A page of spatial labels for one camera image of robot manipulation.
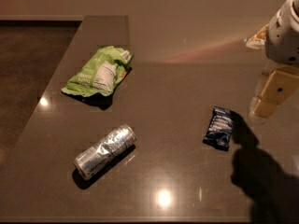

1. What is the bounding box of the green rice chip bag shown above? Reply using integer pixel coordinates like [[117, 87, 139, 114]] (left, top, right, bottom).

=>
[[62, 46, 133, 97]]

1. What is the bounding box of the crushed silver can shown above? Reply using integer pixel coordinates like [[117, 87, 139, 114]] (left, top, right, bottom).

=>
[[74, 124, 136, 180]]

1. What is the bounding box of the blue rxbar blueberry wrapper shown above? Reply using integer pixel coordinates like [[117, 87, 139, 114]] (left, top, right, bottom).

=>
[[203, 106, 234, 151]]

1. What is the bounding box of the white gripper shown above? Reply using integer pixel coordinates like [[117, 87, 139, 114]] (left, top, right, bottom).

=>
[[245, 0, 299, 124]]

